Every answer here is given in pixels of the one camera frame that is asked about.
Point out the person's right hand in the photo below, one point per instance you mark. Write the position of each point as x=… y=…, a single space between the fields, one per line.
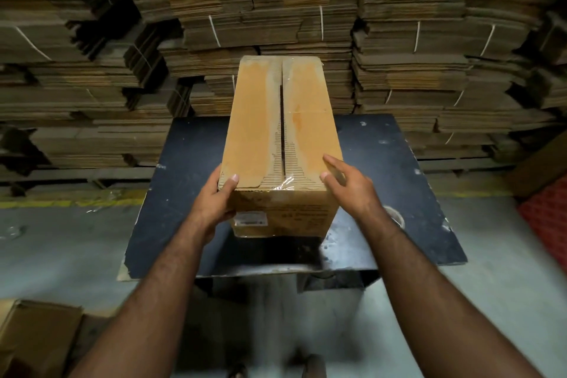
x=356 y=196

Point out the open brown cardboard carton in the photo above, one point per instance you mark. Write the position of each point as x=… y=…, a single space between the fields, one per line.
x=35 y=338

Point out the loose brown cardboard piece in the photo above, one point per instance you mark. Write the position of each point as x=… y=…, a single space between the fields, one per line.
x=540 y=165

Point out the person's left thumb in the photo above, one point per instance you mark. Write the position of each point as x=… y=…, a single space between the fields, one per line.
x=230 y=189

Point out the red mesh crate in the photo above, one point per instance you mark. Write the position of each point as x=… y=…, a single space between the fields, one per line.
x=547 y=218

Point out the clear plastic scrap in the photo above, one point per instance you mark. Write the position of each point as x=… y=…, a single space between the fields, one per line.
x=11 y=231

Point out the person's left hand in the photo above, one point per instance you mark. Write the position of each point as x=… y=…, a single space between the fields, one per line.
x=207 y=209

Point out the person's right thumb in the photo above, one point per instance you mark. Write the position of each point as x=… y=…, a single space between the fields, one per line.
x=331 y=186

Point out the black scuffed table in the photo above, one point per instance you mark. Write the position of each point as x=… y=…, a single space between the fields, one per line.
x=186 y=196

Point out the taped brown cardboard box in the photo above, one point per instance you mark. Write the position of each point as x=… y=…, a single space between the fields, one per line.
x=265 y=116

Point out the stack of flattened cardboard sheets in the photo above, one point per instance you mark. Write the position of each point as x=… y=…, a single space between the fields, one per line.
x=66 y=94
x=265 y=5
x=443 y=58

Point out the person's left forearm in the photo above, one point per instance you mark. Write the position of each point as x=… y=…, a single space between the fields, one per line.
x=150 y=302

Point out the person's right forearm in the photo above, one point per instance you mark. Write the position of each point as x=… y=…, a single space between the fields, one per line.
x=425 y=289

